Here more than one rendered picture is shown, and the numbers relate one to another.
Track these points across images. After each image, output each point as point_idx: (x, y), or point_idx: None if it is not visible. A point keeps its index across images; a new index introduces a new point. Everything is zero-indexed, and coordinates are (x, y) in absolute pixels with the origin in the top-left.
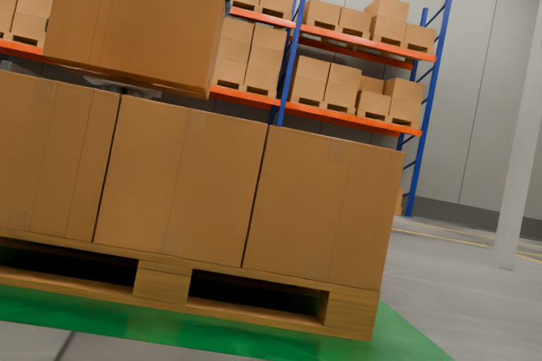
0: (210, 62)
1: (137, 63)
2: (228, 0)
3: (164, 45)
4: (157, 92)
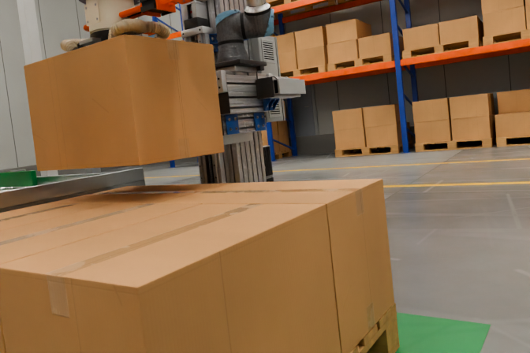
0: (144, 130)
1: (88, 155)
2: (263, 12)
3: (100, 128)
4: None
